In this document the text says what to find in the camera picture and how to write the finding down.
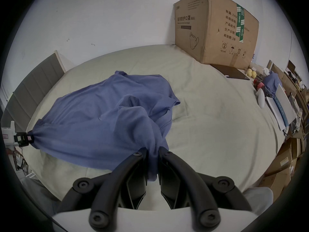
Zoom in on brown floor carton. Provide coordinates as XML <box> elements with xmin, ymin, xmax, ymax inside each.
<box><xmin>264</xmin><ymin>141</ymin><xmax>294</xmax><ymax>176</ymax></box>
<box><xmin>259</xmin><ymin>168</ymin><xmax>292</xmax><ymax>203</ymax></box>

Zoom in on white book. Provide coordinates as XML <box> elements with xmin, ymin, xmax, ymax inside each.
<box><xmin>265</xmin><ymin>97</ymin><xmax>289</xmax><ymax>131</ymax></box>

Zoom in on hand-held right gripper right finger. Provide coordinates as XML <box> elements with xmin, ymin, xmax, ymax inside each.
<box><xmin>158</xmin><ymin>146</ymin><xmax>253</xmax><ymax>232</ymax></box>

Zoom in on bunched blue cloth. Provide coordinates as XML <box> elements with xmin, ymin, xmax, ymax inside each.
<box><xmin>262</xmin><ymin>71</ymin><xmax>283</xmax><ymax>98</ymax></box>

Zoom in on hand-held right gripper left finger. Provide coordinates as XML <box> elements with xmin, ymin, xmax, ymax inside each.
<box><xmin>57</xmin><ymin>148</ymin><xmax>148</xmax><ymax>232</ymax></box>

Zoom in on bed with beige sheet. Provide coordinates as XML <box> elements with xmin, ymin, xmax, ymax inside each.
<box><xmin>24</xmin><ymin>44</ymin><xmax>286</xmax><ymax>211</ymax></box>

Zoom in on blue shirt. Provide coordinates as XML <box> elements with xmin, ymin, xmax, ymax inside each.
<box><xmin>31</xmin><ymin>70</ymin><xmax>181</xmax><ymax>182</ymax></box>

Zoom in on large brown cardboard carton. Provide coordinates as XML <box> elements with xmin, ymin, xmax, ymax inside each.
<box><xmin>173</xmin><ymin>0</ymin><xmax>260</xmax><ymax>65</ymax></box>

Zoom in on white flat box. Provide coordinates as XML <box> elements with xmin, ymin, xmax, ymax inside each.
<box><xmin>275</xmin><ymin>83</ymin><xmax>296</xmax><ymax>126</ymax></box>

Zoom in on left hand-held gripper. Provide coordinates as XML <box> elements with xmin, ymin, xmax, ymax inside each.
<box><xmin>1</xmin><ymin>121</ymin><xmax>34</xmax><ymax>146</ymax></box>

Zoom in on person's legs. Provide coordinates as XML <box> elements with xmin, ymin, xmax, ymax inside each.
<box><xmin>21</xmin><ymin>177</ymin><xmax>275</xmax><ymax>232</ymax></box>

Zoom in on grey padded headboard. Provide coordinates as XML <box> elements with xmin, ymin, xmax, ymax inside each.
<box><xmin>0</xmin><ymin>53</ymin><xmax>66</xmax><ymax>130</ymax></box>

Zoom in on black flat laptop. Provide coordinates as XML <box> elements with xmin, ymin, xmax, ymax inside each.
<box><xmin>210</xmin><ymin>64</ymin><xmax>250</xmax><ymax>81</ymax></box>

